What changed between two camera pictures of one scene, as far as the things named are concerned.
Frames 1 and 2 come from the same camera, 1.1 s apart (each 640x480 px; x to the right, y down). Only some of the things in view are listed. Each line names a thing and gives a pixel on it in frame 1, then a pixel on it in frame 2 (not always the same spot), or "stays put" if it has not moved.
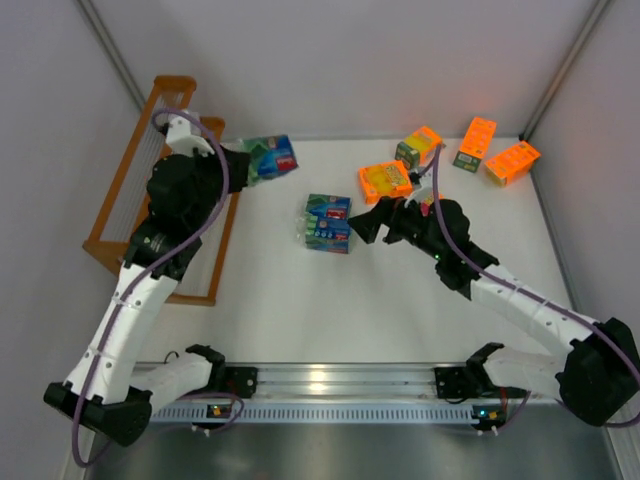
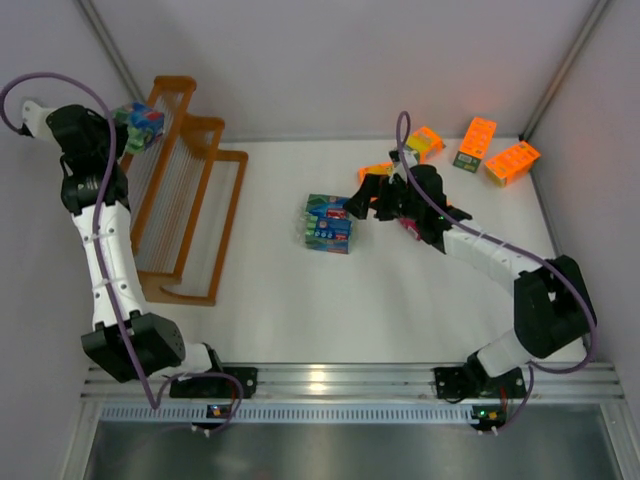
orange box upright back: [475, 144] stays put
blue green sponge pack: [269, 157] -> [145, 126]
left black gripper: [239, 167] -> [118, 133]
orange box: [510, 164] stays put
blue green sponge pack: [329, 235] stays put
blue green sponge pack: [329, 206] stays put
